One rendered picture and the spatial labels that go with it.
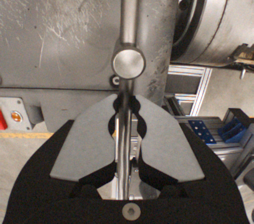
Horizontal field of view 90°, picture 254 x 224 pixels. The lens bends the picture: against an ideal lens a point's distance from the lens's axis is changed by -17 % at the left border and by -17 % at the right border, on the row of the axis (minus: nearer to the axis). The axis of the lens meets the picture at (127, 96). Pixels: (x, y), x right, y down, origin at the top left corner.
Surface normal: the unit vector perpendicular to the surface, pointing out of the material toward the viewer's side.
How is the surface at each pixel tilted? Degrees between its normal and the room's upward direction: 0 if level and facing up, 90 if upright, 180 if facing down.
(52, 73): 0
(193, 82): 0
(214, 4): 10
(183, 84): 0
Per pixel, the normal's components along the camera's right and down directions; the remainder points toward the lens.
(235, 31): 0.00, 0.77
